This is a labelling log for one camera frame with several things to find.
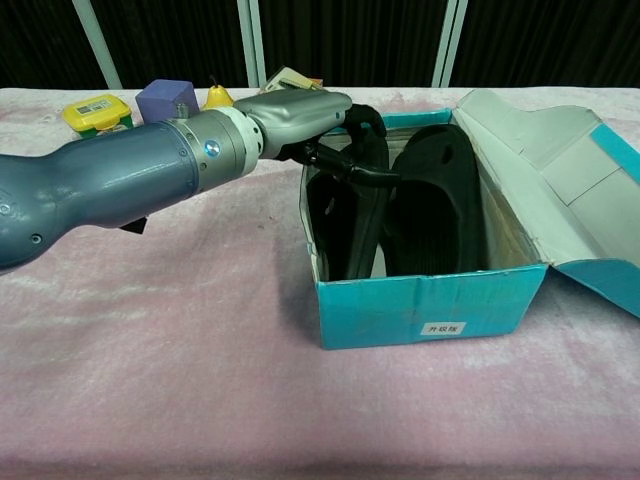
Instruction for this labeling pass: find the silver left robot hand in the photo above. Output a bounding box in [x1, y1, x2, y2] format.
[233, 88, 401, 189]

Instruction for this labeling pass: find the black slipper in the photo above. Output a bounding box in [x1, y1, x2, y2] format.
[305, 134, 391, 281]
[384, 123, 489, 276]

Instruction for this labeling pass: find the teal cardboard shoe box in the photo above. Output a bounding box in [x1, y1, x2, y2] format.
[298, 89, 640, 351]

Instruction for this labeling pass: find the razor in yellow blister pack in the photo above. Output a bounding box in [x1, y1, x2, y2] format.
[263, 66, 326, 94]

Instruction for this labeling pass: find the yellow pear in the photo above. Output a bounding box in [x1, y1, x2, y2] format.
[202, 74, 236, 111]

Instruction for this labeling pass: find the purple foam cube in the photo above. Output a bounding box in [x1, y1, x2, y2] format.
[135, 78, 195, 124]

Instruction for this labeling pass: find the green tub with yellow lid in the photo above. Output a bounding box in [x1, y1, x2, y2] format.
[61, 94, 135, 137]

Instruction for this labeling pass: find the pink plush table cloth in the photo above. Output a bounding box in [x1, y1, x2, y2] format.
[0, 85, 640, 480]

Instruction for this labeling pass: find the white partition frame post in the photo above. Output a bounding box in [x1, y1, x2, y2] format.
[71, 0, 123, 90]
[432, 0, 470, 89]
[236, 0, 268, 89]

